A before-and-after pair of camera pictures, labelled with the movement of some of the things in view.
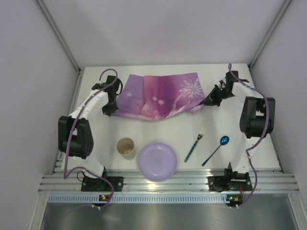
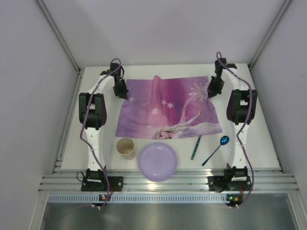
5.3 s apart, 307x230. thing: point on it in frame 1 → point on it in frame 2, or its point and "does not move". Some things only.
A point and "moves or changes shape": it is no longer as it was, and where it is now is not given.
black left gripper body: x=109 y=106 → x=120 y=90
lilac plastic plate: x=157 y=162 does not move
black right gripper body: x=214 y=98 → x=214 y=88
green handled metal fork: x=201 y=133 moves or changes shape
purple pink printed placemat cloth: x=156 y=97 moves or changes shape
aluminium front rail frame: x=69 y=180 does not move
